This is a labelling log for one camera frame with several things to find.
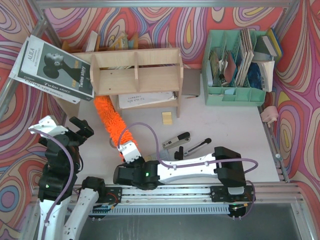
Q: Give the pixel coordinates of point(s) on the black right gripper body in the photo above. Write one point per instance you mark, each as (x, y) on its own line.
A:
(137, 163)

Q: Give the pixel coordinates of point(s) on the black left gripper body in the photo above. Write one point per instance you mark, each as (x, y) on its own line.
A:
(75, 132)

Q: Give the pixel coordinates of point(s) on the orange microfiber duster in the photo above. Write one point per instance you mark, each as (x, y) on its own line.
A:
(112, 121)

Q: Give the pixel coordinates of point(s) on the large black-cover book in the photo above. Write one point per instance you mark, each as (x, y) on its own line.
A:
(53, 70)

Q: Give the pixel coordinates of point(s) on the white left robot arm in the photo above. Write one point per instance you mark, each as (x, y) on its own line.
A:
(58, 178)

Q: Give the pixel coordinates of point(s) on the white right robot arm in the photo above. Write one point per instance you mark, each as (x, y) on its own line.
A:
(223, 164)

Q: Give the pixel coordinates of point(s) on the wooden bookshelf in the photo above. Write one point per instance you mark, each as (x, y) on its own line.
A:
(113, 73)

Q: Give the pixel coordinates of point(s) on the gold scientific calculator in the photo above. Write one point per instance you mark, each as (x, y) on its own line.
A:
(163, 155)

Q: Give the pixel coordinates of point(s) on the black plastic clip piece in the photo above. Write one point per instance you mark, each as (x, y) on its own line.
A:
(179, 155)

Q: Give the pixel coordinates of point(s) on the grey and black stapler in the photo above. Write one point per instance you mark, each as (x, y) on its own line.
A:
(177, 141)

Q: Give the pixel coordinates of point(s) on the yellow sticky note pad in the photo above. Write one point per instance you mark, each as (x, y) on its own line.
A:
(167, 118)

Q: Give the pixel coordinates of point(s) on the white paper booklet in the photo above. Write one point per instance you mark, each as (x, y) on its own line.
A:
(126, 101)

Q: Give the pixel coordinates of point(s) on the black stapler remover tool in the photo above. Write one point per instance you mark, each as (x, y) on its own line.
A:
(197, 147)

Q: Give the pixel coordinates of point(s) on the pencil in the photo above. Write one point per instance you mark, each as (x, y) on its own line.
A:
(192, 96)

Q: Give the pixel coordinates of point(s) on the grey notebook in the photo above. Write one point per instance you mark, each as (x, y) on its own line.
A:
(191, 82)

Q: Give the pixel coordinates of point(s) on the red brown booklet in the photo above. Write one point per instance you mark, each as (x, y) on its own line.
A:
(230, 69)

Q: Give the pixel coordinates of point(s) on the pink plastic piggy toy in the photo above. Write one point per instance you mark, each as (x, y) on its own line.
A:
(269, 115)

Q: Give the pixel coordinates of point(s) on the green desk organizer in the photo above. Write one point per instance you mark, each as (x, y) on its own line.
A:
(217, 92)

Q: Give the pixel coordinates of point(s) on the blue and yellow book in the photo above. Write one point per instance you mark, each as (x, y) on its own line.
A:
(269, 44)

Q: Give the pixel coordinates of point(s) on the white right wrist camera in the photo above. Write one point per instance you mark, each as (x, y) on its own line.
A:
(130, 153)

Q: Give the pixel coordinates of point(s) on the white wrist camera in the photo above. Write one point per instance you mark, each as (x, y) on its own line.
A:
(130, 153)
(49, 125)

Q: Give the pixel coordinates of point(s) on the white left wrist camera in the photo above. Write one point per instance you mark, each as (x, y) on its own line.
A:
(49, 125)

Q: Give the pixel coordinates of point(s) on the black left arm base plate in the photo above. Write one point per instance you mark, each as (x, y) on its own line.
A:
(106, 203)

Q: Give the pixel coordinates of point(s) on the aluminium front rail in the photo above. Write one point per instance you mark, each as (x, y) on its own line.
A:
(199, 194)

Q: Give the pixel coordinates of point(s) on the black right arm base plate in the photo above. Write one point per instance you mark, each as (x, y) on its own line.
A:
(239, 205)

